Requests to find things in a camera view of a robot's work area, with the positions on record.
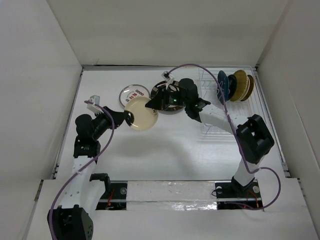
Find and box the white wire dish rack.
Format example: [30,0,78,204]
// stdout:
[195,66,265,136]

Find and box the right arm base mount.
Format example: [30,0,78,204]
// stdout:
[211,181,263,210]

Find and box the white plate with red characters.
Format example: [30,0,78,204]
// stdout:
[118,84,151,108]

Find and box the cream plate with small flowers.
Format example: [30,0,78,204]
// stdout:
[240,75,251,102]

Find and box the blue leaf shaped dish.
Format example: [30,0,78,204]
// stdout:
[217,70,230,105]

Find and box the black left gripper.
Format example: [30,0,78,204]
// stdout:
[91,106,127,141]

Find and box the dark brown yellow plate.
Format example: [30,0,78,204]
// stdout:
[242,75,255,101]

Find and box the cream plate with black brushstroke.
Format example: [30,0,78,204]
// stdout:
[124,96,159,131]

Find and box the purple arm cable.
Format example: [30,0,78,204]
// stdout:
[164,63,281,210]
[47,99,116,240]

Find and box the black rimmed beige plate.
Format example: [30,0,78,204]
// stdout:
[150,80,184,114]

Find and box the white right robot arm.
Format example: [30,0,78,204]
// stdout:
[145,78,275,197]

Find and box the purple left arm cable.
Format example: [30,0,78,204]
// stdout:
[47,99,116,240]

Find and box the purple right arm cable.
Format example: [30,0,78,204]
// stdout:
[164,63,281,210]

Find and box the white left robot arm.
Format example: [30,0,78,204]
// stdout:
[47,100,134,240]

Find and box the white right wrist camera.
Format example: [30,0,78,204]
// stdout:
[162,71,175,89]

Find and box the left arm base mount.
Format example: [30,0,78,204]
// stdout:
[96,181,128,211]

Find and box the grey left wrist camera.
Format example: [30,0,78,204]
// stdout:
[86,95,101,114]

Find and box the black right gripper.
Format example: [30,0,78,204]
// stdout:
[145,85,188,111]

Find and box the woven bamboo pattern plate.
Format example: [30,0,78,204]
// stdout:
[230,69,247,102]

